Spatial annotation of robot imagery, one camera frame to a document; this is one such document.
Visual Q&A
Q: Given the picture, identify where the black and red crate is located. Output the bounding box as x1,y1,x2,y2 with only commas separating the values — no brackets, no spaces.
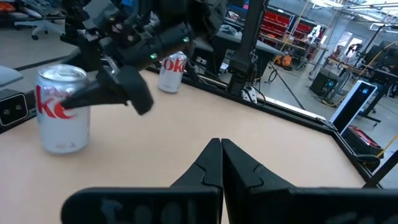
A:
341,124,382,153

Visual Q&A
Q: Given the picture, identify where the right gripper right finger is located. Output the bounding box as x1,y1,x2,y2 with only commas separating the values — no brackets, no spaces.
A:
221,138,398,224

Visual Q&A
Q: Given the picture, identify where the white tower with dark panel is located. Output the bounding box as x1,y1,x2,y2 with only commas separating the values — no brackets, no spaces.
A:
328,79,379,135

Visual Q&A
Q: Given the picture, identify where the red storage rack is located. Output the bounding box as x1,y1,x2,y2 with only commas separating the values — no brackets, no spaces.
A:
261,11,312,41

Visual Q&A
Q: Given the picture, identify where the white office chair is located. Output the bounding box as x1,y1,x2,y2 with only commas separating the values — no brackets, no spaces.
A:
14,17,65,41

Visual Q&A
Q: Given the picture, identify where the black table-level camera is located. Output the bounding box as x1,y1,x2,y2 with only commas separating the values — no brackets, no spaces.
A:
0,88,29,127

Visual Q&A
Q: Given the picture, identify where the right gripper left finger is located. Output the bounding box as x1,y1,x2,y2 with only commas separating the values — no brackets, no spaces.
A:
60,138,224,224

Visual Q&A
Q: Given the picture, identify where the silver Diet Coke can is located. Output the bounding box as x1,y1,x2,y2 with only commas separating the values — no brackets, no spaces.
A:
34,63,91,155
157,51,188,94

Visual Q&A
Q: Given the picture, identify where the black computer tower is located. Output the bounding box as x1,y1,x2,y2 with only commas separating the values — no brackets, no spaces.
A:
309,70,343,97

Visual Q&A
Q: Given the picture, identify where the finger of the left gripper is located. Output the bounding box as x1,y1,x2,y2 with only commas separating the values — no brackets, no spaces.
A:
60,65,155,116

